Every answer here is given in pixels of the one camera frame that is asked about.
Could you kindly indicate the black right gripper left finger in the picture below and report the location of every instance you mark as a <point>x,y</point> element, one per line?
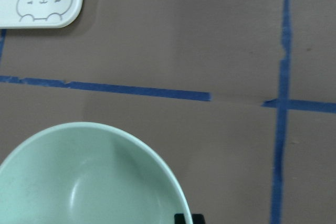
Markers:
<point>179,219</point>

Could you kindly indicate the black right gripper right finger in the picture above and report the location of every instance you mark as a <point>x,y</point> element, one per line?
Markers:
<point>198,219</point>

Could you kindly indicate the mint green bowl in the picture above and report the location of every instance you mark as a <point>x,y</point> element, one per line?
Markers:
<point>85,172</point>

